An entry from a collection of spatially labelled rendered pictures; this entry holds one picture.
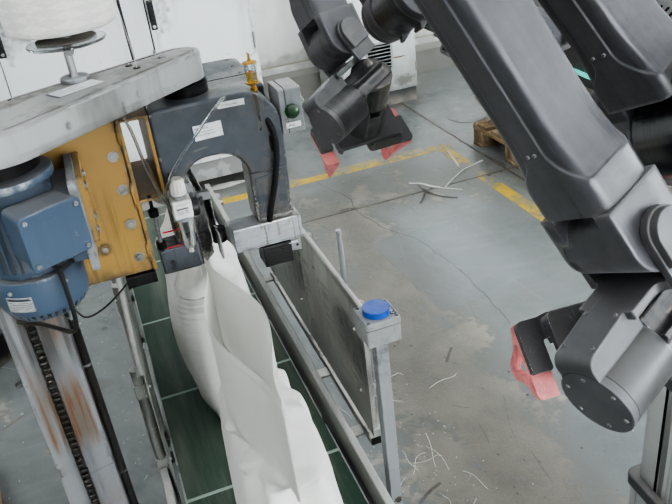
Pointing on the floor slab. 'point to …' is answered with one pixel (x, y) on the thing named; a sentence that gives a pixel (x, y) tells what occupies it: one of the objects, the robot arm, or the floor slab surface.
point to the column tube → (88, 431)
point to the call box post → (387, 421)
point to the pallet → (488, 135)
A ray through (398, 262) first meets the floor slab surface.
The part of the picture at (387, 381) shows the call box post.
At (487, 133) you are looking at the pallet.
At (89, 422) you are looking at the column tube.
